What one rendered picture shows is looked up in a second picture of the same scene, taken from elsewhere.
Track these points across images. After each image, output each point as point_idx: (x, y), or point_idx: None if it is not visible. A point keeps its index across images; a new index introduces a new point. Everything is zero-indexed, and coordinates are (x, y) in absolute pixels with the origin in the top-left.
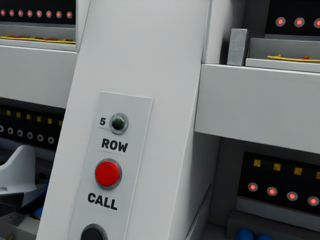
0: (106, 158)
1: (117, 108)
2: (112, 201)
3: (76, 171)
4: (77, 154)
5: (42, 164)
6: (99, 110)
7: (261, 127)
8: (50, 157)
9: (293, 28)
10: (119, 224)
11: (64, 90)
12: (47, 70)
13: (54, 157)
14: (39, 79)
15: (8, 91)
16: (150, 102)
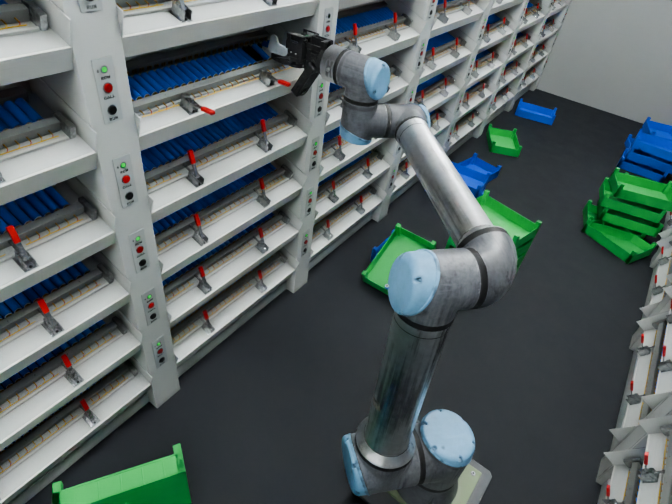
0: (327, 25)
1: (328, 12)
2: (328, 34)
3: (321, 31)
4: (321, 27)
5: (237, 38)
6: (325, 14)
7: (343, 5)
8: (235, 33)
9: None
10: (329, 38)
11: (313, 10)
12: (311, 6)
13: (237, 32)
14: (308, 9)
15: (298, 16)
16: (333, 8)
